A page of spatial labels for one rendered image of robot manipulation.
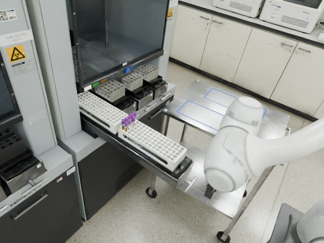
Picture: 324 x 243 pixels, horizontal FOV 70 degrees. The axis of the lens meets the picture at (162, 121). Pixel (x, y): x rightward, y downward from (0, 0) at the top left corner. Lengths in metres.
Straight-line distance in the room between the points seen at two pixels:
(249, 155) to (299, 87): 2.60
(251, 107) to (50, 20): 0.69
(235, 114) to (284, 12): 2.37
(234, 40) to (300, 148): 2.65
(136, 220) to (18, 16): 1.36
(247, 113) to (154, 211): 1.26
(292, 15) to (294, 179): 1.66
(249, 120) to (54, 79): 0.71
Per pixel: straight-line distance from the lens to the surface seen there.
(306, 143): 0.57
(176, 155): 0.95
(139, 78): 1.35
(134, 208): 1.77
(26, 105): 0.96
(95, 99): 1.19
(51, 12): 0.90
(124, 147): 1.03
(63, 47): 0.95
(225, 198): 1.62
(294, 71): 3.07
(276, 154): 0.56
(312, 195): 2.40
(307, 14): 2.94
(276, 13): 2.98
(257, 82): 3.19
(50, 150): 1.14
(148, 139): 0.97
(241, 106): 0.66
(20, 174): 1.00
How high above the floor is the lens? 1.54
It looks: 39 degrees down
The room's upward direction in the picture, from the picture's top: 9 degrees clockwise
